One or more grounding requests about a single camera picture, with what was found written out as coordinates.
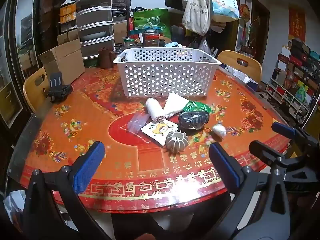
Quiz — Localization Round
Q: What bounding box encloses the green foil packet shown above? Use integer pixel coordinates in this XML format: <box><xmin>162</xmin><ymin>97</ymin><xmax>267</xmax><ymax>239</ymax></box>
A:
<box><xmin>182</xmin><ymin>100</ymin><xmax>212</xmax><ymax>114</ymax></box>

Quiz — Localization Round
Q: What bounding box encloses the red wall poster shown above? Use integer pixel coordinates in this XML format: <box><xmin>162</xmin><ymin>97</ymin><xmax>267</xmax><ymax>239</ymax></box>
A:
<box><xmin>288</xmin><ymin>7</ymin><xmax>306</xmax><ymax>42</ymax></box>

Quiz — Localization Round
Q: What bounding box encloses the white cartoon print packet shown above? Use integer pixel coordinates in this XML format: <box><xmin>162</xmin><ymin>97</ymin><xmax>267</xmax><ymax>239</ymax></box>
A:
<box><xmin>140</xmin><ymin>120</ymin><xmax>179</xmax><ymax>146</ymax></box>

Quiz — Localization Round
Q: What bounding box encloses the yellow box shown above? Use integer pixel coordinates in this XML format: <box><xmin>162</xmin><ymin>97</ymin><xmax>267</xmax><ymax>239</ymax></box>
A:
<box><xmin>59</xmin><ymin>4</ymin><xmax>77</xmax><ymax>23</ymax></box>

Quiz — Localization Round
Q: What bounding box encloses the black clamp phone holder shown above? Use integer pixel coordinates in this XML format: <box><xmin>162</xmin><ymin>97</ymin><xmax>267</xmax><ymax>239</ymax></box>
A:
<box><xmin>46</xmin><ymin>72</ymin><xmax>73</xmax><ymax>103</ymax></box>

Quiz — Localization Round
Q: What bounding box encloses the white perforated plastic basket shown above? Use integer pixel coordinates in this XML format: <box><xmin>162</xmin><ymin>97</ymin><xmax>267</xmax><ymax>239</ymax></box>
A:
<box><xmin>113</xmin><ymin>47</ymin><xmax>222</xmax><ymax>98</ymax></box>

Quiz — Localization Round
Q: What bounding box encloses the white soft packet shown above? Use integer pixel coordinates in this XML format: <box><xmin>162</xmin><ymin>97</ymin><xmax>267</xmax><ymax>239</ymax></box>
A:
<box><xmin>163</xmin><ymin>93</ymin><xmax>191</xmax><ymax>118</ymax></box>

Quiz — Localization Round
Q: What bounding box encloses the crumpled translucent plastic bag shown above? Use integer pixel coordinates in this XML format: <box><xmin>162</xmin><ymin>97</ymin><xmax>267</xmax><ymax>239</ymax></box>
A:
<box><xmin>199</xmin><ymin>37</ymin><xmax>213</xmax><ymax>55</ymax></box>

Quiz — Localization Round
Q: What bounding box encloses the white tissue roll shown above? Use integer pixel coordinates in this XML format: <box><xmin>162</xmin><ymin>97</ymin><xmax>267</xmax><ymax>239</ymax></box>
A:
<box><xmin>146</xmin><ymin>97</ymin><xmax>164</xmax><ymax>122</ymax></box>

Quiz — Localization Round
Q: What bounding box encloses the blue printed tote bag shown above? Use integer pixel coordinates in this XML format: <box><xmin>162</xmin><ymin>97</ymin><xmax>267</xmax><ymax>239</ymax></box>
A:
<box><xmin>208</xmin><ymin>0</ymin><xmax>240</xmax><ymax>22</ymax></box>

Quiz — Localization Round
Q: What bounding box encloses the small glass jar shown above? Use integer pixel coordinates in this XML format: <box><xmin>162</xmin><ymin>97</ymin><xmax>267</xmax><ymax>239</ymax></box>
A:
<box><xmin>122</xmin><ymin>37</ymin><xmax>136</xmax><ymax>48</ymax></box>

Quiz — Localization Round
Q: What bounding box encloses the beige canvas tote bag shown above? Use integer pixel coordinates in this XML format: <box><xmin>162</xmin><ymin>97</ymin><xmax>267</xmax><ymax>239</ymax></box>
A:
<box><xmin>182</xmin><ymin>0</ymin><xmax>211</xmax><ymax>37</ymax></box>

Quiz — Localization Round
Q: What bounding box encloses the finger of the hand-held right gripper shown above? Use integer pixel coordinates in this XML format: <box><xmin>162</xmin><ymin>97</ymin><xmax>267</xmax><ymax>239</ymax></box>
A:
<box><xmin>249</xmin><ymin>140</ymin><xmax>310</xmax><ymax>178</ymax></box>
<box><xmin>271</xmin><ymin>121</ymin><xmax>320</xmax><ymax>153</ymax></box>

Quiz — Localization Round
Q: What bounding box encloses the black rolled cloth bundle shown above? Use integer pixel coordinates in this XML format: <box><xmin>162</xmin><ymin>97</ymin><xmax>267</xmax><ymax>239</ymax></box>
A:
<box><xmin>178</xmin><ymin>110</ymin><xmax>210</xmax><ymax>130</ymax></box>

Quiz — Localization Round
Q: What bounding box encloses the green shopping bag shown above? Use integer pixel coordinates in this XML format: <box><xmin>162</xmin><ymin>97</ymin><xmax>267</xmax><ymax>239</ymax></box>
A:
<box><xmin>132</xmin><ymin>8</ymin><xmax>171</xmax><ymax>38</ymax></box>

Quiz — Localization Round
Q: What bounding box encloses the glass jars group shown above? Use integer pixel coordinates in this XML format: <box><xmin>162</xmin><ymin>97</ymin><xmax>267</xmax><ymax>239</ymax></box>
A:
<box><xmin>142</xmin><ymin>30</ymin><xmax>160</xmax><ymax>48</ymax></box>

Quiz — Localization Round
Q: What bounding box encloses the closed cardboard box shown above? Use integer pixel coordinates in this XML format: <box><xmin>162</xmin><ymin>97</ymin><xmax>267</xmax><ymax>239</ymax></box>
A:
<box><xmin>113</xmin><ymin>20</ymin><xmax>129</xmax><ymax>45</ymax></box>

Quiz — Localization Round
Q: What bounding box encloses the brown canister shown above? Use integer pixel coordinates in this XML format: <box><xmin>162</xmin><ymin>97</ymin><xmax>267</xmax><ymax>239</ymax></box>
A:
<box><xmin>99</xmin><ymin>47</ymin><xmax>112</xmax><ymax>68</ymax></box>

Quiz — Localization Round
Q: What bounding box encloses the small white wad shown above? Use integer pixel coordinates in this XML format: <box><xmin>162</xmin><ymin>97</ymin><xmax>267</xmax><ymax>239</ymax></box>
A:
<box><xmin>212</xmin><ymin>124</ymin><xmax>227</xmax><ymax>138</ymax></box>

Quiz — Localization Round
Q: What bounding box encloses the shelf with boxes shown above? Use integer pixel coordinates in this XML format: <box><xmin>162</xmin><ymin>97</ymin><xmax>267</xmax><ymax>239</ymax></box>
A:
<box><xmin>265</xmin><ymin>38</ymin><xmax>320</xmax><ymax>128</ymax></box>

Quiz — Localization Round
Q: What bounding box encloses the wooden chair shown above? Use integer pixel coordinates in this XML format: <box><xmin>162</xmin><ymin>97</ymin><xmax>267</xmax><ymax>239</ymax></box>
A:
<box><xmin>23</xmin><ymin>67</ymin><xmax>50</xmax><ymax>113</ymax></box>
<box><xmin>217</xmin><ymin>50</ymin><xmax>262</xmax><ymax>83</ymax></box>

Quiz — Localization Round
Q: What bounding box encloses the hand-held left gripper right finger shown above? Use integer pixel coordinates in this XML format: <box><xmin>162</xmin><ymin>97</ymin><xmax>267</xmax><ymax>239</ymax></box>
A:
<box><xmin>209</xmin><ymin>142</ymin><xmax>292</xmax><ymax>240</ymax></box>

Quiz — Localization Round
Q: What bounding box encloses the grey ribbed round holder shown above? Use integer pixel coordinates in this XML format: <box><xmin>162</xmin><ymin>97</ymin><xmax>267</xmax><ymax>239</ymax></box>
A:
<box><xmin>165</xmin><ymin>131</ymin><xmax>188</xmax><ymax>153</ymax></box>

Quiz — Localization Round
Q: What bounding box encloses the red round wall ornament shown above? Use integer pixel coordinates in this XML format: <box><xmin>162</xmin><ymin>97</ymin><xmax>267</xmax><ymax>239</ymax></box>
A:
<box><xmin>239</xmin><ymin>4</ymin><xmax>251</xmax><ymax>20</ymax></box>

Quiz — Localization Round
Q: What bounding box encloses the black plastic wrapped stack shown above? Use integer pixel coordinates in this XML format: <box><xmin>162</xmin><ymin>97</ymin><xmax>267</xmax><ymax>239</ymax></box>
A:
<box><xmin>112</xmin><ymin>0</ymin><xmax>132</xmax><ymax>22</ymax></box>

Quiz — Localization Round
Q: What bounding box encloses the small clear zip bag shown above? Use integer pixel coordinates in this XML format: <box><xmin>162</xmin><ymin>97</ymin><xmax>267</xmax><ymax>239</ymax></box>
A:
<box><xmin>127</xmin><ymin>112</ymin><xmax>150</xmax><ymax>133</ymax></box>

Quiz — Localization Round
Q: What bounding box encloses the open cardboard box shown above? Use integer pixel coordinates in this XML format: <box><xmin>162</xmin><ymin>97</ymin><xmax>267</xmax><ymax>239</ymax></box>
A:
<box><xmin>39</xmin><ymin>39</ymin><xmax>86</xmax><ymax>85</ymax></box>

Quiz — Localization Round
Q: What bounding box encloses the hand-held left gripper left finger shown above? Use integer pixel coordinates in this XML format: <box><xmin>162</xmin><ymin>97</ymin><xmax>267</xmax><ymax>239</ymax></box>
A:
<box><xmin>22</xmin><ymin>141</ymin><xmax>113</xmax><ymax>240</ymax></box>

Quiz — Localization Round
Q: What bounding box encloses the blue white paper bag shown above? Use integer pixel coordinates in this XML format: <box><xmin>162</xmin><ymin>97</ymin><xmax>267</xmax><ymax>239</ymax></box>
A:
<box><xmin>226</xmin><ymin>65</ymin><xmax>259</xmax><ymax>90</ymax></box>

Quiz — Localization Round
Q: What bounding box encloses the red printed tablecloth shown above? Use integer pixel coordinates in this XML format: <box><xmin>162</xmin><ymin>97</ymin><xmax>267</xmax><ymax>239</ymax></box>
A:
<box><xmin>10</xmin><ymin>66</ymin><xmax>298</xmax><ymax>214</ymax></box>

